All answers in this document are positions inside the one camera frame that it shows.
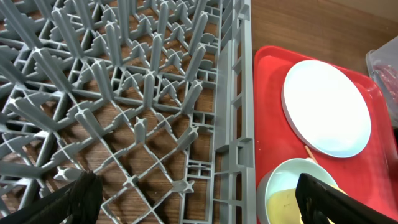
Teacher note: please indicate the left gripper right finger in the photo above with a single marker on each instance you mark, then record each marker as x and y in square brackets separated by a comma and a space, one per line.
[320, 203]

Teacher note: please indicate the wooden chopstick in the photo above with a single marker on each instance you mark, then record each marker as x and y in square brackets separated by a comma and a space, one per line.
[310, 154]

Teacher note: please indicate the clear plastic waste bin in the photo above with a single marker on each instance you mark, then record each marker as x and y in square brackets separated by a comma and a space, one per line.
[385, 55]

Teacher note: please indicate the grey plastic dishwasher rack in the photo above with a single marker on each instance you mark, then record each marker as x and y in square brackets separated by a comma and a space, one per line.
[155, 97]

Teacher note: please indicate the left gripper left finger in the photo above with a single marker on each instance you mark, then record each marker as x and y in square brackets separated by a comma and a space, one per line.
[79, 200]

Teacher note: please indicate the red snack wrapper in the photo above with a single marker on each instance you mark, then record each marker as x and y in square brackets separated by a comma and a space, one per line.
[388, 75]

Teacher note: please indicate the light blue dinner plate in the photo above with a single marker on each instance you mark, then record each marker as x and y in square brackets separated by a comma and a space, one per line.
[325, 109]

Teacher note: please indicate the light blue small bowl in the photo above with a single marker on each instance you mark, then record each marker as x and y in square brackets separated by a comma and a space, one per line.
[285, 176]

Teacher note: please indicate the red plastic serving tray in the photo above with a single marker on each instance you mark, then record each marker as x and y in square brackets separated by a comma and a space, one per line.
[370, 177]

